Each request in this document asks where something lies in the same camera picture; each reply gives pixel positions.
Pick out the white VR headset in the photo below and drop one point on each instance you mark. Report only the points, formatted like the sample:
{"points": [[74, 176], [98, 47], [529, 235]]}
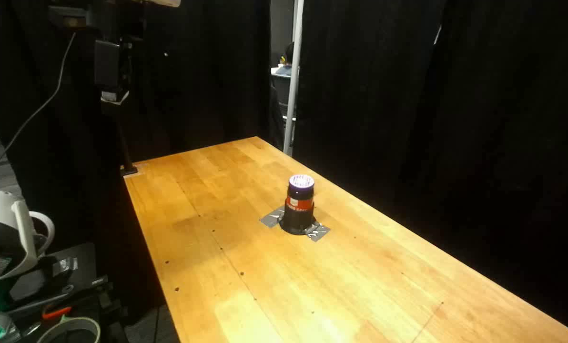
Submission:
{"points": [[24, 231]]}

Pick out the grey duct tape right piece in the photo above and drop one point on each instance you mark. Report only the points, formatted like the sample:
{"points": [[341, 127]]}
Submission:
{"points": [[318, 231]]}

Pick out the black camera stand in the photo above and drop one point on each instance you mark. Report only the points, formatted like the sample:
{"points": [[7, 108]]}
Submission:
{"points": [[110, 26]]}

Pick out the white metal pole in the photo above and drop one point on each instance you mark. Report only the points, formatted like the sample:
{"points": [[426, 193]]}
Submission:
{"points": [[295, 75]]}

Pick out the grey duct tape piece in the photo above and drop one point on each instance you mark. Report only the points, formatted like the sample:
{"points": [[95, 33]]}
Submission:
{"points": [[272, 220], [318, 231]]}

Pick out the grey duct tape left piece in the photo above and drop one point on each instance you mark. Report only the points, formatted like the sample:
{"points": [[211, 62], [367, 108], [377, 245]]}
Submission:
{"points": [[272, 220]]}

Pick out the black curtain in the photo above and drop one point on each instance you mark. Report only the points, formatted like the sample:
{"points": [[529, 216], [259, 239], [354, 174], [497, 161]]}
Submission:
{"points": [[453, 119]]}

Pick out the dark upside-down cup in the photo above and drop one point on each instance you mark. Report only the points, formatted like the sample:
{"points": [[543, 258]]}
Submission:
{"points": [[299, 205]]}

